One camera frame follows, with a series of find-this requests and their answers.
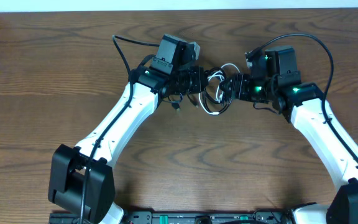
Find white usb cable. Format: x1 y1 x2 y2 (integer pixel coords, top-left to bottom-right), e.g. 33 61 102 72
198 63 241 116

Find black usb cable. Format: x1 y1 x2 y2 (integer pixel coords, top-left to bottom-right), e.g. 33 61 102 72
171 68 233 115

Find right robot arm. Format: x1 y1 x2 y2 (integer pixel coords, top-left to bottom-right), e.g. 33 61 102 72
219 45 358 223

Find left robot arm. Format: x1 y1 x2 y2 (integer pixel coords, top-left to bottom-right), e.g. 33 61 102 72
48 34 208 223

